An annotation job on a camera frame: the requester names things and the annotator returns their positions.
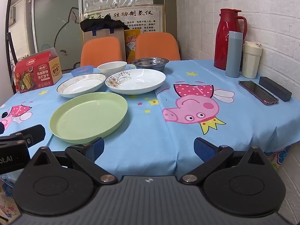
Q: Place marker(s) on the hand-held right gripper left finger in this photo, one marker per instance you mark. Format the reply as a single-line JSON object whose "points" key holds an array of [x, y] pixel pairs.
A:
{"points": [[99, 146]]}

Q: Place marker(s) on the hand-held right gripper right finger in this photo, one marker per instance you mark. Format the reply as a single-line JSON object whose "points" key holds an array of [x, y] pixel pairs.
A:
{"points": [[204, 148]]}

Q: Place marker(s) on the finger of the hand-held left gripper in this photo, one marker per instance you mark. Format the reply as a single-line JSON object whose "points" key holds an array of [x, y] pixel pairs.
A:
{"points": [[32, 132], [1, 127]]}

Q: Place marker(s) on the green plastic plate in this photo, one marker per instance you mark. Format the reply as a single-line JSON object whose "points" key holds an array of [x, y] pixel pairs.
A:
{"points": [[89, 117]]}

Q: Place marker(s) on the white ceramic bowl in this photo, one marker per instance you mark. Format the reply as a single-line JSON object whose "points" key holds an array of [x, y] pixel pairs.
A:
{"points": [[112, 66]]}

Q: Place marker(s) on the red cracker box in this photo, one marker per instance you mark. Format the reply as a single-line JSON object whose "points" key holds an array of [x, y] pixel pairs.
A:
{"points": [[35, 75]]}

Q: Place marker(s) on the white plate gold rim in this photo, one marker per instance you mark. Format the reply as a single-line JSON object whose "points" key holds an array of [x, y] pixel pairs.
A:
{"points": [[79, 86]]}

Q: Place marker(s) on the blue plastic bowl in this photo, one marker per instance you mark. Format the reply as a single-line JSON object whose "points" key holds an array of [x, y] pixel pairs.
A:
{"points": [[82, 71]]}

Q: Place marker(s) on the white plate floral print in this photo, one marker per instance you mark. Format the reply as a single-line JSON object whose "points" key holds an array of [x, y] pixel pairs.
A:
{"points": [[140, 80]]}

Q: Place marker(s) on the smartphone in clear case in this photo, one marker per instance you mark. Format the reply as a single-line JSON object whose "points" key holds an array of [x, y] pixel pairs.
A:
{"points": [[257, 92]]}

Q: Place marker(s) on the black rectangular case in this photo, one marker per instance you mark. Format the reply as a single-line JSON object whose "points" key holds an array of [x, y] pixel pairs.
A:
{"points": [[275, 88]]}

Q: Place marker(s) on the orange chair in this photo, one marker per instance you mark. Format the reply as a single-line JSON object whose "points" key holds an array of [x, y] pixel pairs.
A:
{"points": [[157, 46], [100, 51]]}

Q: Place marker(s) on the stainless steel bowl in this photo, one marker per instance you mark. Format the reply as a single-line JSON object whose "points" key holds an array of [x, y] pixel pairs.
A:
{"points": [[150, 63]]}

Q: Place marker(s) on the grey-blue bottle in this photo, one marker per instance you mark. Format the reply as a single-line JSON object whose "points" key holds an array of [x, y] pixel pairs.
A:
{"points": [[234, 56]]}

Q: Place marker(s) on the cream lidded cup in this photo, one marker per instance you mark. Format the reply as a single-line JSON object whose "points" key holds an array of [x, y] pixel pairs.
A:
{"points": [[251, 63]]}

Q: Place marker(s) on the yellow snack bag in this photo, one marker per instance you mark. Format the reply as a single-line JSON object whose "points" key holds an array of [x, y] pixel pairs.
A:
{"points": [[131, 44]]}

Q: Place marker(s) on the red thermos jug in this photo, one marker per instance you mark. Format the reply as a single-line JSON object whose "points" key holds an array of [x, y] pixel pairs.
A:
{"points": [[225, 39]]}

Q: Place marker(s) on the frosted glass partition cartoon sticker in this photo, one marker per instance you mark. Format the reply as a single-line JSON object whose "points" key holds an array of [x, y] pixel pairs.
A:
{"points": [[54, 23]]}

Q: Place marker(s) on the black cloth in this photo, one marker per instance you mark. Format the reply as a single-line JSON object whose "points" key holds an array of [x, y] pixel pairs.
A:
{"points": [[103, 24]]}

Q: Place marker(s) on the framed text board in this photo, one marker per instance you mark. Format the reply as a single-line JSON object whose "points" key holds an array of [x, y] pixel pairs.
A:
{"points": [[145, 14]]}

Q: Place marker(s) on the whiteboard with black frame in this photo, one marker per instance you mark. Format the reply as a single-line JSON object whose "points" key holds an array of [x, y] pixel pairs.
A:
{"points": [[3, 28]]}

